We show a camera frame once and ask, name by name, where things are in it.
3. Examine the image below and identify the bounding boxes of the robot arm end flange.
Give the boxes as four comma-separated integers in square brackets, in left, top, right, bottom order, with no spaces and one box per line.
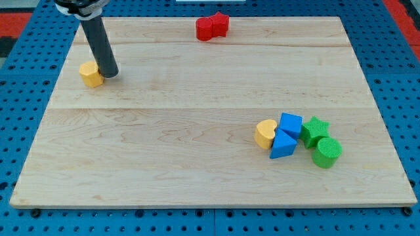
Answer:
[54,0,110,20]

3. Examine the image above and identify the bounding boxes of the blue triangle block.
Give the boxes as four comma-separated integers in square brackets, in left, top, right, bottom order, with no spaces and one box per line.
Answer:
[270,128,298,159]

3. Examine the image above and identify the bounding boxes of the blue cube block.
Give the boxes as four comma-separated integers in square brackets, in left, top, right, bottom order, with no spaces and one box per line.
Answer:
[280,113,303,140]

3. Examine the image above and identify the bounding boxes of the wooden board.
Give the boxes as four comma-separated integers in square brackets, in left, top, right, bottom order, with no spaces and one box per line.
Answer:
[10,17,417,209]

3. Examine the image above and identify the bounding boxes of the yellow heart block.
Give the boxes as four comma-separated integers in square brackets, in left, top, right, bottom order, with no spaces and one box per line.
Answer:
[254,119,278,149]

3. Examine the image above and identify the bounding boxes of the red cylinder block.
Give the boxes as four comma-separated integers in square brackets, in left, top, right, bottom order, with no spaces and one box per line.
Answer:
[196,17,213,41]

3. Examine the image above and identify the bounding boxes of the red star block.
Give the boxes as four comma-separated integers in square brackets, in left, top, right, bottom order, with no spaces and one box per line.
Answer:
[209,12,230,37]

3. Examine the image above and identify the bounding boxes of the green star block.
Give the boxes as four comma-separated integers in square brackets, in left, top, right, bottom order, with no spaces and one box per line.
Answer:
[299,116,329,149]

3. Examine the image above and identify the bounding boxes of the green cylinder block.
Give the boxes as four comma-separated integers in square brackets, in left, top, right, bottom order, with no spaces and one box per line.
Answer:
[312,138,343,168]

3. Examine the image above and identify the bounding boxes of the yellow hexagon block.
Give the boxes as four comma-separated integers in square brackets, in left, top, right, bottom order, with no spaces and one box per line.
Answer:
[79,61,104,88]

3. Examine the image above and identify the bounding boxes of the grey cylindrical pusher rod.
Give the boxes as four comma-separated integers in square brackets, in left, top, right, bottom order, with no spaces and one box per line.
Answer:
[81,16,119,79]

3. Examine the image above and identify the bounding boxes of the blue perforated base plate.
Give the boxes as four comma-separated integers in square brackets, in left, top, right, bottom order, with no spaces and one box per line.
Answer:
[1,1,419,235]

